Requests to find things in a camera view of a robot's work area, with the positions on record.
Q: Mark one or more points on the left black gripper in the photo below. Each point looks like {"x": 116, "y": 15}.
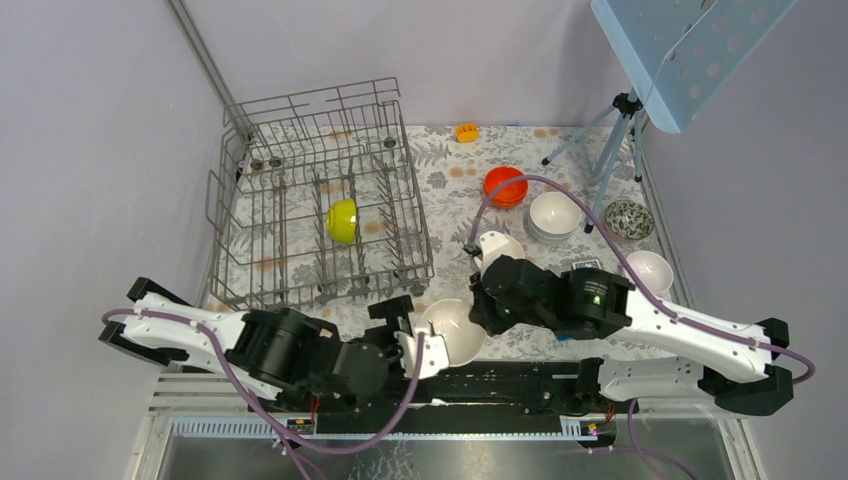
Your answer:
{"x": 398, "y": 312}

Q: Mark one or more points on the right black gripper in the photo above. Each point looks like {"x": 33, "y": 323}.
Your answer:
{"x": 481, "y": 311}

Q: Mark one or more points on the beige floral ceramic bowl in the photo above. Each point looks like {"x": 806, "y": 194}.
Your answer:
{"x": 450, "y": 319}

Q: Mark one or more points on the white ribbed ceramic bowl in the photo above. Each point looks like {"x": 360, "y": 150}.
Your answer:
{"x": 555, "y": 214}

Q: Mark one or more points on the orange plastic bowl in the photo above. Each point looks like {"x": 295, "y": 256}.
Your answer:
{"x": 506, "y": 204}
{"x": 504, "y": 179}

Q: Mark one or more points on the yellow-green plastic bowl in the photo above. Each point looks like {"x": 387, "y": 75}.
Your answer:
{"x": 342, "y": 220}

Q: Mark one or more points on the small white ceramic bowl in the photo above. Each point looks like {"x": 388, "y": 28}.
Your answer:
{"x": 653, "y": 271}

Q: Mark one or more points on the beige ribbed ceramic bowl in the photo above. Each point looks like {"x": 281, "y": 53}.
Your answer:
{"x": 504, "y": 245}

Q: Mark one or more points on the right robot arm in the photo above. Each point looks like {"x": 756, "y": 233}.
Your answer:
{"x": 730, "y": 363}

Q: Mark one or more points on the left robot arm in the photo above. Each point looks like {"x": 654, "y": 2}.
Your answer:
{"x": 283, "y": 357}

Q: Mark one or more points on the floral tablecloth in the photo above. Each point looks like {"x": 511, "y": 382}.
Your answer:
{"x": 450, "y": 178}

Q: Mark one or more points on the blue playing card box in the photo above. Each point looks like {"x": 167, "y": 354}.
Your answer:
{"x": 591, "y": 263}

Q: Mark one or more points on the yellow plastic toy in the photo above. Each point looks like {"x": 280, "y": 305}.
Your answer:
{"x": 467, "y": 133}

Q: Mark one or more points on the light blue perforated stand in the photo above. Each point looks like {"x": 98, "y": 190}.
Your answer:
{"x": 676, "y": 55}

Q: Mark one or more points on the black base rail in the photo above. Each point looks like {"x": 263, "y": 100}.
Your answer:
{"x": 483, "y": 397}

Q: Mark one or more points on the grey wire dish rack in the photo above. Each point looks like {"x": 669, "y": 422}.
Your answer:
{"x": 284, "y": 160}

